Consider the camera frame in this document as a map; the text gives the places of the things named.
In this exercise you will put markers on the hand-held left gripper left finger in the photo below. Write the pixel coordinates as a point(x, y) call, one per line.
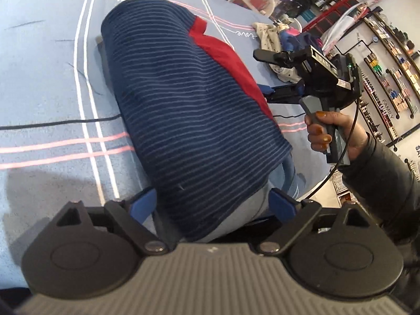
point(144, 203)

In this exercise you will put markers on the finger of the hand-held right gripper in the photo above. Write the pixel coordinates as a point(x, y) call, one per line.
point(279, 57)
point(266, 89)

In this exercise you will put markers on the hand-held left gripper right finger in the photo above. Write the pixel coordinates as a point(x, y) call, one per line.
point(282, 203)

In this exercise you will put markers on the navy striped garment with red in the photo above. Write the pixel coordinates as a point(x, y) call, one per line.
point(183, 105)

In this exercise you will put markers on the pile of clothes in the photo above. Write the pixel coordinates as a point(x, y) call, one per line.
point(267, 36)

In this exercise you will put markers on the person's right hand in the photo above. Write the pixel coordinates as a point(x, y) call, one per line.
point(351, 131)

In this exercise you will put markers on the blue and pink cloth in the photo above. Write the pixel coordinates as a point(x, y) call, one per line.
point(295, 36)

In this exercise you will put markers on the red shelf rack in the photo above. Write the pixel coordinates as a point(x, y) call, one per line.
point(328, 16)

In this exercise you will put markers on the white drying rack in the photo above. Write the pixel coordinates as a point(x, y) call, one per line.
point(256, 1)

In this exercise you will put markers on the blue plaid bedsheet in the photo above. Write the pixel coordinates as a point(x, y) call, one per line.
point(46, 72)

